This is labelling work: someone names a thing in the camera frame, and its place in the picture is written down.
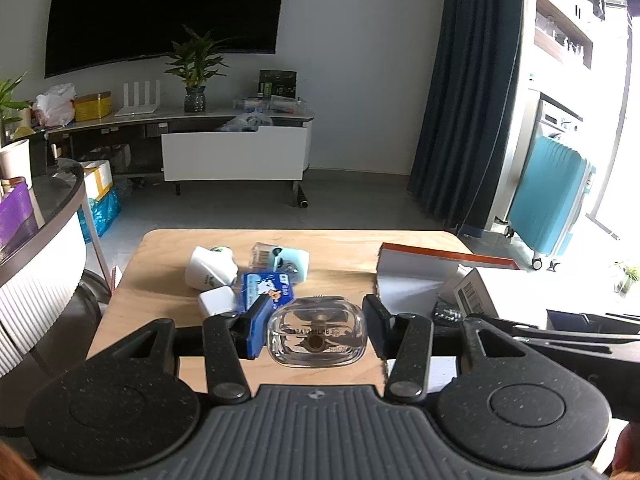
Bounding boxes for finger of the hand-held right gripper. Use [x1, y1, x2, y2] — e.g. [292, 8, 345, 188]
[467, 310, 640, 337]
[515, 335, 640, 361]

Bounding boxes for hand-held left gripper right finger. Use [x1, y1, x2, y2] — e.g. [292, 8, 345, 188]
[362, 294, 543, 405]

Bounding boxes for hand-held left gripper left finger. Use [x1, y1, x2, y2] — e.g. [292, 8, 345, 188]
[87, 294, 274, 406]

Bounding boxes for blue card pack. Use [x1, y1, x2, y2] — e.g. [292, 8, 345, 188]
[235, 271, 297, 315]

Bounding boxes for small white charger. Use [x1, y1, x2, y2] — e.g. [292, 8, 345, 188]
[198, 286, 237, 318]

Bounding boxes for clear plastic case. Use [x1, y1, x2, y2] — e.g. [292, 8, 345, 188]
[266, 297, 370, 368]

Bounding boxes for orange and white cardboard box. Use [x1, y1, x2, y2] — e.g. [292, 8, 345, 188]
[376, 242, 551, 391]

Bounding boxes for black plug charger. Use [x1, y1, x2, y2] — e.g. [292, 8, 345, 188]
[431, 300, 468, 328]

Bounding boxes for white plug adapter green leaf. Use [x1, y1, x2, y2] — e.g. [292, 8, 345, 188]
[185, 246, 238, 291]

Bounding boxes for green and white box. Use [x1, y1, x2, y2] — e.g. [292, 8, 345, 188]
[452, 266, 548, 328]

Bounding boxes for person's right hand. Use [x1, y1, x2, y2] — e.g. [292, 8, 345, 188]
[612, 422, 640, 480]

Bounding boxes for small plant in glass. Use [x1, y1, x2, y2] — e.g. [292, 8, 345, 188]
[612, 260, 640, 301]

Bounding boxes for teal suitcase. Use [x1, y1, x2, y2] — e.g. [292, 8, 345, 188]
[505, 135, 597, 271]

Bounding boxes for white drawer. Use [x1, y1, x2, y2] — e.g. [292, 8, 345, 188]
[161, 125, 309, 182]

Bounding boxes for grey blue plastic bag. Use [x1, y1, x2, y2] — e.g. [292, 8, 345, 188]
[216, 112, 275, 132]

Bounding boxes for white appliance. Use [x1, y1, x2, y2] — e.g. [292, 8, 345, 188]
[530, 90, 586, 141]

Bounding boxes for white cardboard box yellow tape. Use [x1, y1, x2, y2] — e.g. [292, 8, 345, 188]
[80, 160, 113, 201]

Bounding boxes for curved grey white counter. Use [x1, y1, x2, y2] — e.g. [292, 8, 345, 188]
[0, 157, 113, 441]

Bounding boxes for clear plastic boxes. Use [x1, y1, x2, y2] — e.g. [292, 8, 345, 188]
[233, 96, 306, 113]

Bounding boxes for television console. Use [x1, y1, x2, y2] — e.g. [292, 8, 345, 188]
[45, 107, 317, 196]

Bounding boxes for green and black box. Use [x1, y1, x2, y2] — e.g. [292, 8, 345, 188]
[258, 69, 299, 99]

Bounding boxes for dark blue curtain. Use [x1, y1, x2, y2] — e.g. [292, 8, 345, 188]
[406, 0, 531, 233]

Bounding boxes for white router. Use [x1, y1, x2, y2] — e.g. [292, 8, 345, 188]
[114, 80, 162, 117]

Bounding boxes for potted plant in dark vase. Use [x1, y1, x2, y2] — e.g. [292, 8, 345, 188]
[164, 25, 241, 113]

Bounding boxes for purple box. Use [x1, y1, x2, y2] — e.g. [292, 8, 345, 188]
[0, 180, 43, 256]

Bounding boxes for black rectangular device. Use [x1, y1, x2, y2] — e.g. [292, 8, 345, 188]
[30, 132, 61, 176]

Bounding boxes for white cup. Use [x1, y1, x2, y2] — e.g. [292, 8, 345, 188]
[0, 139, 33, 191]

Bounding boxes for white plastic bag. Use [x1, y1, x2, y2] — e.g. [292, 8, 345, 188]
[32, 84, 77, 128]

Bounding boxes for black television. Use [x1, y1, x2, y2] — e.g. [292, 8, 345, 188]
[45, 0, 290, 79]

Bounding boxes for leafy plant in steel pot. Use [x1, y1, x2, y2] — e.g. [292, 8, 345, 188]
[0, 72, 33, 146]

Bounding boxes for wall shelf with glassware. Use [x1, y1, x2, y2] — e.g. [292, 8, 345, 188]
[532, 0, 601, 71]

